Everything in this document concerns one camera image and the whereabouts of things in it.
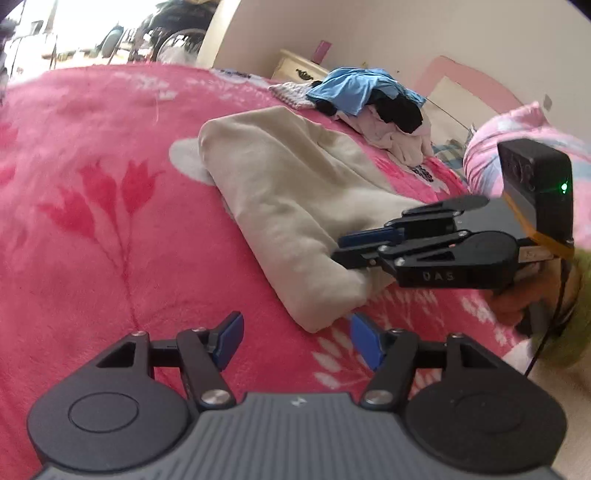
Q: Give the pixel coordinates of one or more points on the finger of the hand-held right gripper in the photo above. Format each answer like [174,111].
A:
[369,237]
[355,258]

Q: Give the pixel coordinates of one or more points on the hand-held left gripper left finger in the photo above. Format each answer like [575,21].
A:
[232,337]

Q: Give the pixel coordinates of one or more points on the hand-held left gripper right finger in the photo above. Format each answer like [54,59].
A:
[363,341]

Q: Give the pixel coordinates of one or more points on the beige zip jacket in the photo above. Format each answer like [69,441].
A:
[286,194]

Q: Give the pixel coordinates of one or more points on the person's right hand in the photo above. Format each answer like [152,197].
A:
[508,307]

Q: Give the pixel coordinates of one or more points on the pink floral quilt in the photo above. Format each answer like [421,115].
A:
[485,157]

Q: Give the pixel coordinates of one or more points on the checkered pillow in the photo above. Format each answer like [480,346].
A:
[450,157]

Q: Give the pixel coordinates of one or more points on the white garment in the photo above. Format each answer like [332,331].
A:
[406,147]

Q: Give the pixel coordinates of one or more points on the black garment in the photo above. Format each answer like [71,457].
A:
[401,113]

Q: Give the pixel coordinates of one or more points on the pink headboard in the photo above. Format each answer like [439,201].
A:
[461,67]

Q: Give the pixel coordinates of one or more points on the light blue garment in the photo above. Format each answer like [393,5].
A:
[351,87]

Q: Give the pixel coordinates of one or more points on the white knitted cloth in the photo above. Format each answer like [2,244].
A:
[293,94]

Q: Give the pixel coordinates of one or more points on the cream nightstand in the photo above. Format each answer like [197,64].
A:
[295,64]

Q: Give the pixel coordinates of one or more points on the pink floral blanket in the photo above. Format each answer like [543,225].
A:
[92,161]

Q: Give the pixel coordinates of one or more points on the white plastic bag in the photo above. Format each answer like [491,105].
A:
[178,54]

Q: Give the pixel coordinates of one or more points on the dark bicycle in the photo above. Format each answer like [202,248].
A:
[184,14]

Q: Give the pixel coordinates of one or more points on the bright window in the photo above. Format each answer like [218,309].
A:
[69,27]

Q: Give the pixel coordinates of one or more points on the wall socket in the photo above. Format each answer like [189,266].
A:
[548,102]

